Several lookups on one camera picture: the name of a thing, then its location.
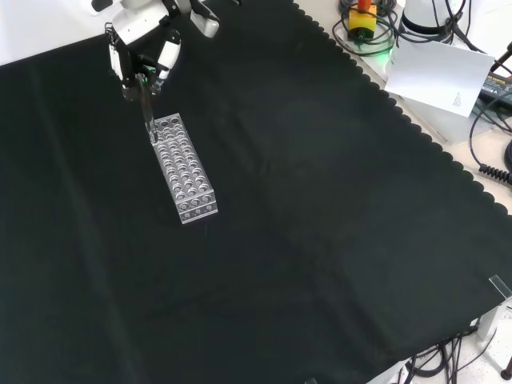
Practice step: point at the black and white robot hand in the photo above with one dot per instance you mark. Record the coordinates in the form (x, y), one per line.
(138, 24)

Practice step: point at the clear glass test tube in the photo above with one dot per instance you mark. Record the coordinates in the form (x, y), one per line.
(146, 110)

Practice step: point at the clear acrylic test tube rack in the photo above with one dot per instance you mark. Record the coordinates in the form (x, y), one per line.
(185, 176)

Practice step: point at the yellow stop button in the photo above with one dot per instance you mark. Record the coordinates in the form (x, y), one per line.
(362, 22)

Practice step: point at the black bench cloth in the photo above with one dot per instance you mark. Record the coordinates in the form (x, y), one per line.
(248, 224)

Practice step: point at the white round stand base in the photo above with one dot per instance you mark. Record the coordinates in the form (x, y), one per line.
(424, 18)

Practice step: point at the pale white board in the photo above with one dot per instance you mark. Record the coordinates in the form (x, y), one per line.
(438, 78)

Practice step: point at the black power adapter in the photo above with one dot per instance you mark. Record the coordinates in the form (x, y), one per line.
(498, 86)

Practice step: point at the clear acrylic bracket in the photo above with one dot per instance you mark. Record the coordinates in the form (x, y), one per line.
(501, 286)

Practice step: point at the grey metal frame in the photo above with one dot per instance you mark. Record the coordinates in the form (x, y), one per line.
(494, 332)

